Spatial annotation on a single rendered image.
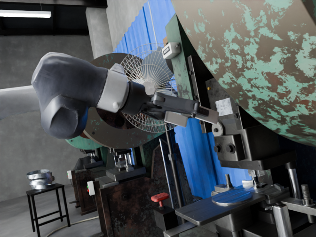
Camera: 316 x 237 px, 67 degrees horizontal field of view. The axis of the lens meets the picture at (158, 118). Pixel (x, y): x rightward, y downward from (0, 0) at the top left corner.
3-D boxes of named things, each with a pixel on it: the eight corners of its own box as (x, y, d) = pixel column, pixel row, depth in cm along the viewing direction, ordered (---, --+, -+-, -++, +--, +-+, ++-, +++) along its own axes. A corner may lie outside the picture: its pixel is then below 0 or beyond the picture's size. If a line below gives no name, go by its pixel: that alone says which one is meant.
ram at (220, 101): (241, 164, 69) (221, 64, 70) (209, 161, 83) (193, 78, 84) (281, 152, 76) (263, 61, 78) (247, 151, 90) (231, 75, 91)
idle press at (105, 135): (102, 285, 174) (62, 52, 182) (88, 238, 265) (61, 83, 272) (259, 218, 234) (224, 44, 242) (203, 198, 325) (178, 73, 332)
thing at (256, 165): (265, 179, 69) (261, 161, 69) (220, 173, 87) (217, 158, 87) (301, 166, 76) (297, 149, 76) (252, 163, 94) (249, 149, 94)
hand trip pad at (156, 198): (158, 217, 96) (155, 199, 97) (153, 214, 102) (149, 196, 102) (173, 212, 99) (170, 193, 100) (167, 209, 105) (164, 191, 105)
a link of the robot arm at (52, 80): (82, 126, 61) (81, 152, 53) (26, 112, 56) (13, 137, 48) (106, 62, 54) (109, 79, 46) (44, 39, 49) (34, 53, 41)
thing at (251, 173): (257, 177, 78) (255, 165, 78) (247, 175, 82) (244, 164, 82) (264, 174, 79) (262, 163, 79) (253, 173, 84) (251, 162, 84)
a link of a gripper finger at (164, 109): (151, 96, 57) (149, 93, 56) (198, 101, 54) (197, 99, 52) (148, 111, 56) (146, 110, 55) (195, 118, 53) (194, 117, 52)
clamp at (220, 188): (240, 206, 87) (234, 177, 87) (211, 198, 102) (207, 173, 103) (252, 201, 90) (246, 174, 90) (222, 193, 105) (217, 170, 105)
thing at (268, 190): (271, 209, 72) (268, 194, 72) (236, 200, 85) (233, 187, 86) (291, 201, 76) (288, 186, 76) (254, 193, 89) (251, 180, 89)
